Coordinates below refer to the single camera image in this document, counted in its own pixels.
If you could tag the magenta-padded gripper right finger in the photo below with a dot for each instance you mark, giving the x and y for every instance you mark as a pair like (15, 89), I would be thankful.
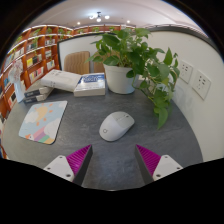
(166, 166)

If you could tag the blue and white book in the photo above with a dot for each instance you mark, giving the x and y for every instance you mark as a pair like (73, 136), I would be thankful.
(90, 85)

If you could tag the green plant in white pot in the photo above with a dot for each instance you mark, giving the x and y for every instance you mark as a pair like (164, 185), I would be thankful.
(120, 78)

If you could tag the white wall socket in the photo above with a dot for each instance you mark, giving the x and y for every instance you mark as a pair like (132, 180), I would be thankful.
(186, 71)
(201, 84)

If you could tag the orange wooden shelf unit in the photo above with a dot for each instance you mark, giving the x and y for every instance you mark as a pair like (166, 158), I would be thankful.
(33, 56)

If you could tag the light grey computer mouse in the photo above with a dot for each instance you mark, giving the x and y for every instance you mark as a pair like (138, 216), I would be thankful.
(115, 126)

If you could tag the dark grey hardcover book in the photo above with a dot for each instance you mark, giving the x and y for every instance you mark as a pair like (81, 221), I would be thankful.
(37, 90)
(35, 98)

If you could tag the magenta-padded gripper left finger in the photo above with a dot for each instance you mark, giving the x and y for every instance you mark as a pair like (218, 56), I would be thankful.
(60, 166)

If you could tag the ceiling lamp with bulbs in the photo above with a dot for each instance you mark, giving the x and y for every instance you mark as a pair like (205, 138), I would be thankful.
(98, 16)

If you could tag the sun and cloud mouse pad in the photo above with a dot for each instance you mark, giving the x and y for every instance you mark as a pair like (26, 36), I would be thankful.
(43, 121)

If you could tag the thick white book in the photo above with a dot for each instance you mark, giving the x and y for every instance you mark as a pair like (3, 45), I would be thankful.
(60, 80)

